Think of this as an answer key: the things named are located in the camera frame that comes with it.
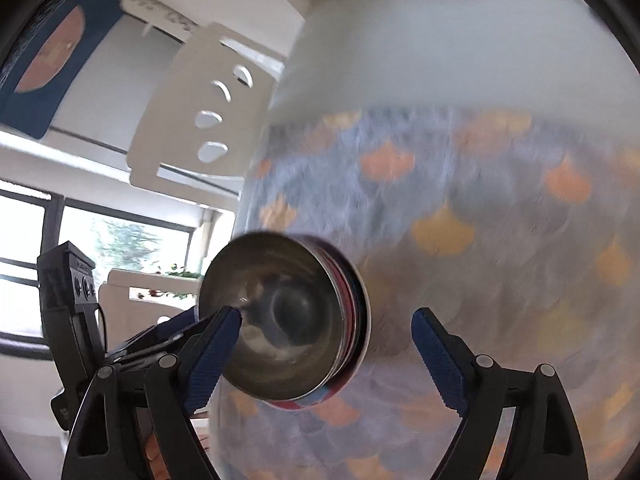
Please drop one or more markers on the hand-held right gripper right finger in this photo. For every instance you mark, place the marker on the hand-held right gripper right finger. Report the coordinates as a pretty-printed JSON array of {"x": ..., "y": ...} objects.
[{"x": 440, "y": 355}]

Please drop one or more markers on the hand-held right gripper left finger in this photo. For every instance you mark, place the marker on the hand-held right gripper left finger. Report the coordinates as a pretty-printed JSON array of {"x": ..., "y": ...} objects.
[{"x": 212, "y": 355}]

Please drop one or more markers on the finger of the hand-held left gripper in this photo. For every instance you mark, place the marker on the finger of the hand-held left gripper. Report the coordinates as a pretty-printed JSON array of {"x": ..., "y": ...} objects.
[
  {"x": 140, "y": 352},
  {"x": 172, "y": 325}
]

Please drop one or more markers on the pink steel bowl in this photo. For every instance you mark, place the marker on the pink steel bowl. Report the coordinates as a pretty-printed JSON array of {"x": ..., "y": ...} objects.
[{"x": 280, "y": 310}]

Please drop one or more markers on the white chair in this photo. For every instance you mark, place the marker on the white chair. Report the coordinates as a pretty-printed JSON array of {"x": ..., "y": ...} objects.
[
  {"x": 175, "y": 110},
  {"x": 125, "y": 285}
]

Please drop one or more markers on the leaf pattern table mat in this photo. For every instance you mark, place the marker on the leaf pattern table mat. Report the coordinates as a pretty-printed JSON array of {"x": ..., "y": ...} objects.
[{"x": 475, "y": 285}]

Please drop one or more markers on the window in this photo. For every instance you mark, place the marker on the window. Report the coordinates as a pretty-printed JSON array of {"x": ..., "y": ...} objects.
[{"x": 115, "y": 240}]

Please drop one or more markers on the blue wall hanging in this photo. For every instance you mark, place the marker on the blue wall hanging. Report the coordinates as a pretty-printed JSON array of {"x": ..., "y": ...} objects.
[{"x": 55, "y": 55}]

